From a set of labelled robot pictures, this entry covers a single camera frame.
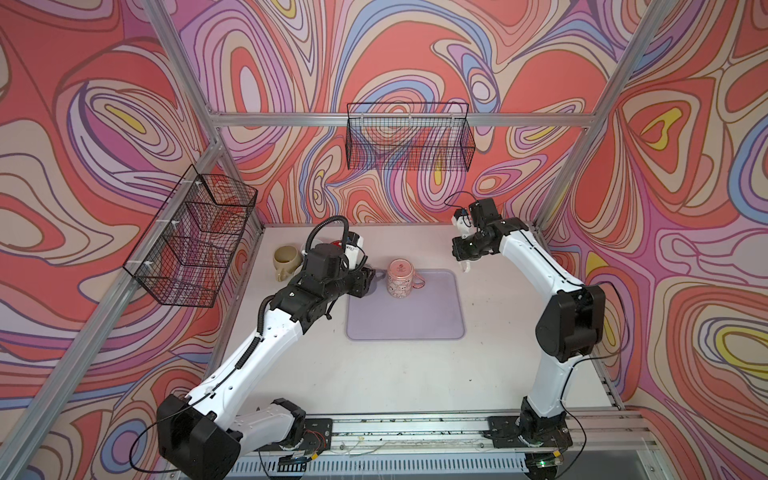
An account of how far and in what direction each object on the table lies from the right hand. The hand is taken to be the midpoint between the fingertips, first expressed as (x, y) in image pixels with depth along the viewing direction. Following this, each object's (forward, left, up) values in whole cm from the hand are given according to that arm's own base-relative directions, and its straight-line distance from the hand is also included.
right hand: (459, 257), depth 91 cm
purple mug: (+2, +25, -12) cm, 28 cm away
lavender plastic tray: (-10, +8, -15) cm, 20 cm away
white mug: (-4, -1, 0) cm, 4 cm away
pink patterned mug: (-5, +18, -4) cm, 19 cm away
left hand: (-11, +27, +11) cm, 31 cm away
